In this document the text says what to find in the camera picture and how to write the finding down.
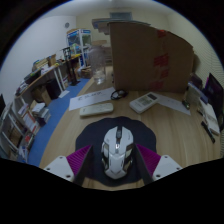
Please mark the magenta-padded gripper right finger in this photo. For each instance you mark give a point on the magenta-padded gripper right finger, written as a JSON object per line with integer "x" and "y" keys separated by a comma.
{"x": 165, "y": 165}

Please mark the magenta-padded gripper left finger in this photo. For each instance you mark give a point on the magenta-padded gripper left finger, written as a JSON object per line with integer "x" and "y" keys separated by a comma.
{"x": 60, "y": 165}

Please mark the white and black computer mouse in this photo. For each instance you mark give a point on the white and black computer mouse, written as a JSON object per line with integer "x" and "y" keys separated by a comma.
{"x": 116, "y": 156}

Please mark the dark scalloped mouse pad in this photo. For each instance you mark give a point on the dark scalloped mouse pad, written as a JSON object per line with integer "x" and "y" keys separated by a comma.
{"x": 90, "y": 133}

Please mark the shelf unit with books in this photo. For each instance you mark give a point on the shelf unit with books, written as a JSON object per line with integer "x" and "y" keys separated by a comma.
{"x": 23, "y": 130}

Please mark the white remote control with display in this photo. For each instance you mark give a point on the white remote control with display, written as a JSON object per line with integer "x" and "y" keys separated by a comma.
{"x": 144, "y": 102}

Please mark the slim white remote control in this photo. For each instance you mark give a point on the slim white remote control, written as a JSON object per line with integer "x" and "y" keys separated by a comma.
{"x": 96, "y": 109}

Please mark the black office chair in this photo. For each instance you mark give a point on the black office chair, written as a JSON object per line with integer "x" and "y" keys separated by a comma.
{"x": 215, "y": 90}

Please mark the wooden side desk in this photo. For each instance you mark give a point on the wooden side desk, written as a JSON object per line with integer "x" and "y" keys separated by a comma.
{"x": 43, "y": 75}

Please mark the black stand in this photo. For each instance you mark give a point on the black stand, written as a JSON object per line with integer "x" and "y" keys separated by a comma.
{"x": 71, "y": 71}

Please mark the clear plastic jar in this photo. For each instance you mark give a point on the clear plastic jar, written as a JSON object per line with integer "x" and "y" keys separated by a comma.
{"x": 97, "y": 65}

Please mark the large brown cardboard sheet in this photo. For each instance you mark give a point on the large brown cardboard sheet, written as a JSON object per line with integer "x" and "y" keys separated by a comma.
{"x": 140, "y": 56}

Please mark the blue and white display cabinet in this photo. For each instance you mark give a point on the blue and white display cabinet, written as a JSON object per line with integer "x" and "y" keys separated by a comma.
{"x": 80, "y": 43}

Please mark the grey framed glass door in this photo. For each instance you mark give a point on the grey framed glass door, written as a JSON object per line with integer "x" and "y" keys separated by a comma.
{"x": 120, "y": 15}

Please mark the round wall clock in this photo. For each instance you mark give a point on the round wall clock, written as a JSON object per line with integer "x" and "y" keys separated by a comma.
{"x": 67, "y": 25}

